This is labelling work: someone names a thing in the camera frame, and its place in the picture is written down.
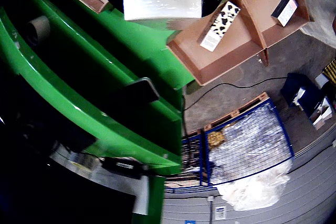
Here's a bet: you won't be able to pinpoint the cow print carton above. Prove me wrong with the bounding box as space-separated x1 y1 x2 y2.
197 0 242 52

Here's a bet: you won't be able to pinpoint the beige packing tape roll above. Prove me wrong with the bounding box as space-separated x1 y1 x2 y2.
25 15 52 48

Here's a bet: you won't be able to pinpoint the navy and white carton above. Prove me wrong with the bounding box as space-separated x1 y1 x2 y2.
270 0 299 28

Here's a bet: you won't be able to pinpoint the black power brick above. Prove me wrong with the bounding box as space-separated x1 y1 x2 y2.
101 155 149 180

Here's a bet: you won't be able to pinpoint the green metal machine housing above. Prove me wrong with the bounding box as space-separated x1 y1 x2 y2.
0 0 195 224

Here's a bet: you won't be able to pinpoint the yellow black striped item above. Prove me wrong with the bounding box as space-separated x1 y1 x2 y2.
321 58 336 78

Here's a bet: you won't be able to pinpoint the blue storage bin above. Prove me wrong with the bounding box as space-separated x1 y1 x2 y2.
280 72 334 130

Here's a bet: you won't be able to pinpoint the open cardboard box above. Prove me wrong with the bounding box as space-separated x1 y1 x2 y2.
166 0 270 86
236 0 316 51

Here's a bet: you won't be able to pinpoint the blue wire mesh cage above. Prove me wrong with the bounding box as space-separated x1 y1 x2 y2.
181 97 296 190

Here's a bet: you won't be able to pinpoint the black floor cable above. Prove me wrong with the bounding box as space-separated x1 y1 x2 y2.
183 76 288 112

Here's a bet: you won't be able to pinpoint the wooden pallet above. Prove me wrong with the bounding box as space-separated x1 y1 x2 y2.
183 91 270 135

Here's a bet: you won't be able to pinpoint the black smartphone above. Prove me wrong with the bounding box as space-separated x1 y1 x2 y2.
115 77 161 109

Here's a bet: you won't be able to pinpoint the clear plastic wrapped goods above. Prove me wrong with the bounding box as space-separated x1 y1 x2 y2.
207 103 293 211

